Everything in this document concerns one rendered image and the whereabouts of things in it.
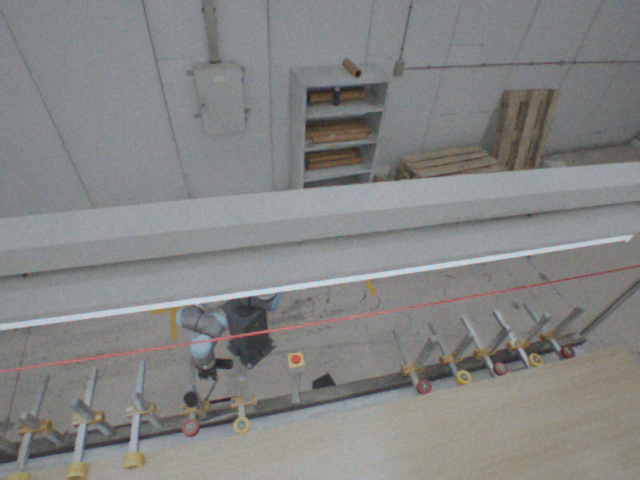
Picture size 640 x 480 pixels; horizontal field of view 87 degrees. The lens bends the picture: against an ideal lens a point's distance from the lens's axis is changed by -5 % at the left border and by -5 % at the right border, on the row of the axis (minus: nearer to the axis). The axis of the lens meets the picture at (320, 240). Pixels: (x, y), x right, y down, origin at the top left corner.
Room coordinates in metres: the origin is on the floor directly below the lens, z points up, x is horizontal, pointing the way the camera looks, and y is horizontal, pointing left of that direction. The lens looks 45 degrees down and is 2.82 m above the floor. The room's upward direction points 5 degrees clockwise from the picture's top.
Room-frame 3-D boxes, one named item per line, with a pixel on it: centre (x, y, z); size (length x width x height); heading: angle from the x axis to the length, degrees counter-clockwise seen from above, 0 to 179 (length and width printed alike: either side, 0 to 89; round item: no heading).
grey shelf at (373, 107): (3.52, -0.06, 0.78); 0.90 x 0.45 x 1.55; 112
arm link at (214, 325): (0.84, 0.47, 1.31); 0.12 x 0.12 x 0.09; 77
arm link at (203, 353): (0.73, 0.49, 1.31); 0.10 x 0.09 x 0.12; 167
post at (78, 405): (0.49, 1.03, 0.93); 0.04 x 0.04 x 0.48; 16
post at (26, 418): (0.42, 1.27, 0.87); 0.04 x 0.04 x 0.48; 16
